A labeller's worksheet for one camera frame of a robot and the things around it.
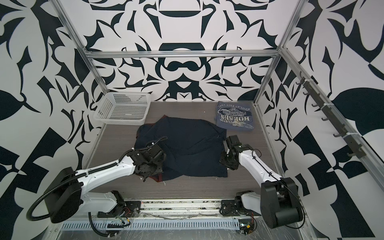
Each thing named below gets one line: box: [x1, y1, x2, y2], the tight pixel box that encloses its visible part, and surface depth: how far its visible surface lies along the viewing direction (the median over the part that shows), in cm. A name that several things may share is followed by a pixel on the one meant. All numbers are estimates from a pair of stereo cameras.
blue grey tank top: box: [216, 101, 254, 131], surface depth 110 cm
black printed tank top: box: [134, 115, 228, 183], surface depth 98 cm
